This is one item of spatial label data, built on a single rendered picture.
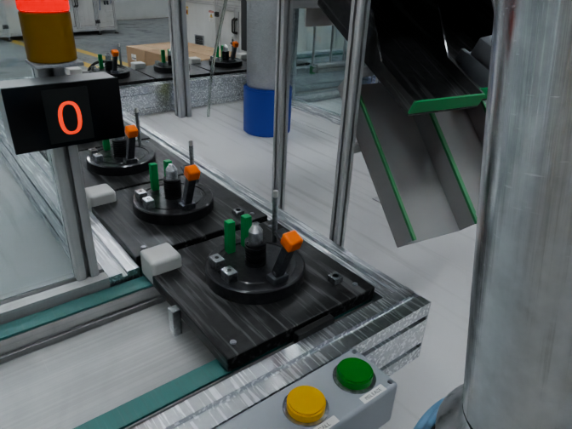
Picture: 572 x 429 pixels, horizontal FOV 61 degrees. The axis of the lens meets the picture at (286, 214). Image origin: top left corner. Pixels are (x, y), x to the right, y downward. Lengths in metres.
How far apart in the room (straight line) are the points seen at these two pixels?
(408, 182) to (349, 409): 0.40
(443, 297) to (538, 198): 0.67
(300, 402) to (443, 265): 0.54
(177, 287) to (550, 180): 0.53
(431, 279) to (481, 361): 0.65
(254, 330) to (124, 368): 0.17
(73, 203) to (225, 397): 0.32
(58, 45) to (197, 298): 0.34
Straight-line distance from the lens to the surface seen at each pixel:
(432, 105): 0.70
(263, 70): 1.53
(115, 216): 0.87
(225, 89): 1.97
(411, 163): 0.82
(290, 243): 0.58
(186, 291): 0.67
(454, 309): 0.87
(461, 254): 1.03
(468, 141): 0.96
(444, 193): 0.84
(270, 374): 0.57
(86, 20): 10.25
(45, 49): 0.58
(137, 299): 0.73
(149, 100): 1.83
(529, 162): 0.23
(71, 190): 0.68
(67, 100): 0.59
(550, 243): 0.24
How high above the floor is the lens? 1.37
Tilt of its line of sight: 28 degrees down
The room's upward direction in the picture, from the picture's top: 3 degrees clockwise
